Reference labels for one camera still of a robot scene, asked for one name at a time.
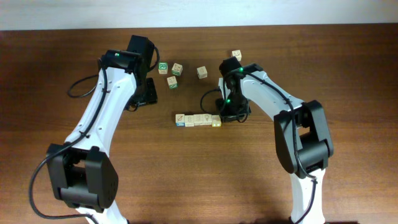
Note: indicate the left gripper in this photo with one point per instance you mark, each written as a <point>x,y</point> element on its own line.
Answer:
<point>151,97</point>

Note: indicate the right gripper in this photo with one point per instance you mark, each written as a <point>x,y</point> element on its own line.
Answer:
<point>226,116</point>

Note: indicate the far red-sided block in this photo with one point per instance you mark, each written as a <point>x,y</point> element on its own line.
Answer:
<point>237,54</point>

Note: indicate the red-sided number 5 block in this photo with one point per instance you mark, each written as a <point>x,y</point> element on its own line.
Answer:
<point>198,119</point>

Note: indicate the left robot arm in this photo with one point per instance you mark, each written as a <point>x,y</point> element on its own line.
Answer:
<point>80,171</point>

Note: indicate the yellow-sided wooden block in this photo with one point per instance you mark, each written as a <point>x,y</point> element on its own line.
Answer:
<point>216,121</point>

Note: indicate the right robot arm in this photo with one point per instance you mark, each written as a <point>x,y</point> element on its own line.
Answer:
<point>302,138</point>

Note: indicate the green animal picture block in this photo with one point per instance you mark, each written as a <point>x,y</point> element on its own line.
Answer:
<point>177,69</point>

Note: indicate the number 6 wooden block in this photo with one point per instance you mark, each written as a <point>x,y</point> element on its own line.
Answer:
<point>202,72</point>

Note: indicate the green R block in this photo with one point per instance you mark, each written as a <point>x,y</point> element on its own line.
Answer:
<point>163,68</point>

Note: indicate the number 8 wooden block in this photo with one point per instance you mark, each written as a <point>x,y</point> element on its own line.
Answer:
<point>189,120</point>

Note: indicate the blue-sided leaf block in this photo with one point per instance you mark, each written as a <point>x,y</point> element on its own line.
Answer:
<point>180,120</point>

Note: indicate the green-sided horse block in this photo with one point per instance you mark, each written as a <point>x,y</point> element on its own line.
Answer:
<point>172,82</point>

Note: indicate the ice cream picture block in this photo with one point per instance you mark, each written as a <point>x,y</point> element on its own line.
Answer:
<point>207,119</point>

